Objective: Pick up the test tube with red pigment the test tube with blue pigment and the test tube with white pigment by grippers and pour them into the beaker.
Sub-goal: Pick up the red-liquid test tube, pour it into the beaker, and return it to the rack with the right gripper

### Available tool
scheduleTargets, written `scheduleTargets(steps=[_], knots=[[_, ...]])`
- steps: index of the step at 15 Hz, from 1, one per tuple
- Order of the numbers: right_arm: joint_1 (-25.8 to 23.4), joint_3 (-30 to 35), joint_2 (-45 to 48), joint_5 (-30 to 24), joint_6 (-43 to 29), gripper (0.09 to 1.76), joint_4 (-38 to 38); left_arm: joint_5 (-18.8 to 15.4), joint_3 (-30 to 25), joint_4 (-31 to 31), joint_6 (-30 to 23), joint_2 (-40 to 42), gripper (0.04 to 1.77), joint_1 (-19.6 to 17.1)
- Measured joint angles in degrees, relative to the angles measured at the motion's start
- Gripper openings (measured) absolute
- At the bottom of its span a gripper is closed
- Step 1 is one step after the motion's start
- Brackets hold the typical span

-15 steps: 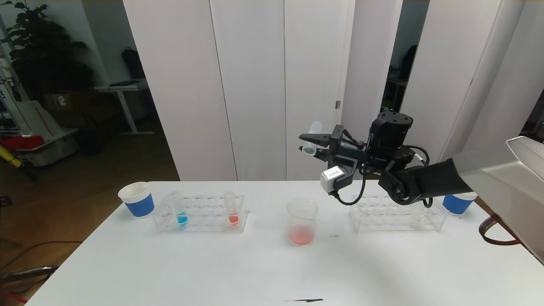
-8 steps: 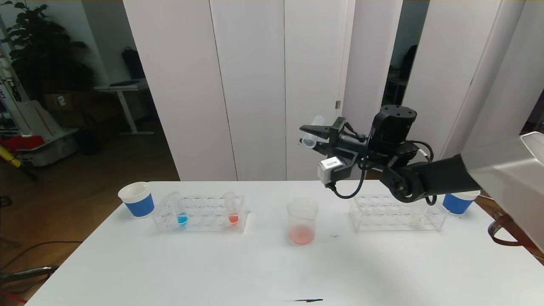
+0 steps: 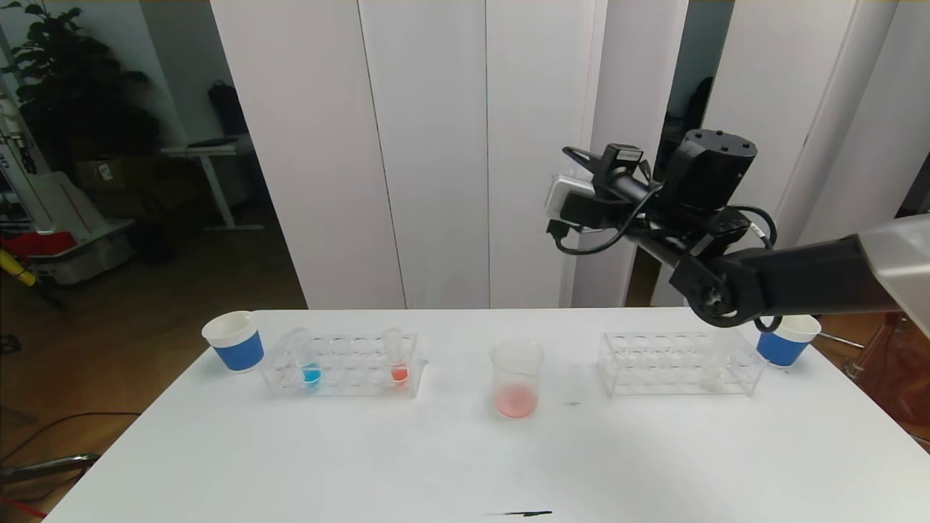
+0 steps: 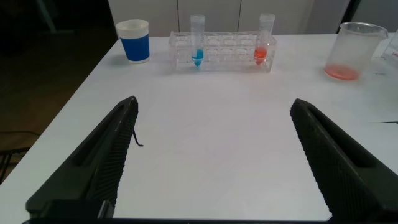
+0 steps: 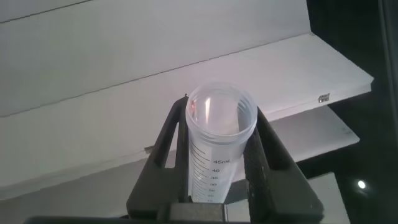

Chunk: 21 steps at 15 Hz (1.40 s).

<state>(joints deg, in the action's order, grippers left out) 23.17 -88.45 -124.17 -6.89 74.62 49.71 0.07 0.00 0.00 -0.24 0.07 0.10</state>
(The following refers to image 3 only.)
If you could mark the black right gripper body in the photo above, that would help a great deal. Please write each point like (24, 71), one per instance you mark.
(625, 196)

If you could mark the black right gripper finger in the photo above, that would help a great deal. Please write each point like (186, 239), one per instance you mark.
(561, 226)
(592, 163)

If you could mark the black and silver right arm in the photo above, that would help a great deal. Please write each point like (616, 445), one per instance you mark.
(799, 276)

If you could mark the clear plastic beaker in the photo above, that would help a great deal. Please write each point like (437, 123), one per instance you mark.
(516, 399)

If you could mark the clear acrylic test tube rack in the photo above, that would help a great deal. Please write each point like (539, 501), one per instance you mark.
(676, 385)
(349, 386)

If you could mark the test tube with pale yellow pigment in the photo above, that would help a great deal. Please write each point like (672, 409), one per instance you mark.
(713, 374)

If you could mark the test tube with red pigment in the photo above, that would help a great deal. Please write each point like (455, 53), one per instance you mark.
(399, 374)

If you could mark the test tube with blue pigment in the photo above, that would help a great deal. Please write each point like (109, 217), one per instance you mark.
(312, 375)

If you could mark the blue and white paper cup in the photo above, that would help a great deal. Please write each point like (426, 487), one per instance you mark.
(238, 352)
(781, 350)

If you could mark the brown metal stand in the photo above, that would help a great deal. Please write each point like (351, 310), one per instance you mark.
(894, 363)

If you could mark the black backpack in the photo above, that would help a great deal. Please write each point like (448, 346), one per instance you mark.
(229, 109)

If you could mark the brown cardboard box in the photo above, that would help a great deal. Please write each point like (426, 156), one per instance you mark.
(109, 173)

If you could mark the white machine with red line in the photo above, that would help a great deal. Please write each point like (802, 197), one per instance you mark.
(87, 256)

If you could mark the dark green potted plant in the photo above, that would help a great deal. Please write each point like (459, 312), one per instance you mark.
(73, 87)

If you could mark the yellow tool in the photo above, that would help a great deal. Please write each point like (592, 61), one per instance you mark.
(18, 269)

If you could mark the white robot column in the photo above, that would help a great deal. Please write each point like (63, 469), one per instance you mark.
(14, 160)

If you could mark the grey metal chair leg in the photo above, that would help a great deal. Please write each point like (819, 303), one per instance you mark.
(51, 468)

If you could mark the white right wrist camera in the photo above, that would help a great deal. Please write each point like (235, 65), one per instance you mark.
(570, 196)

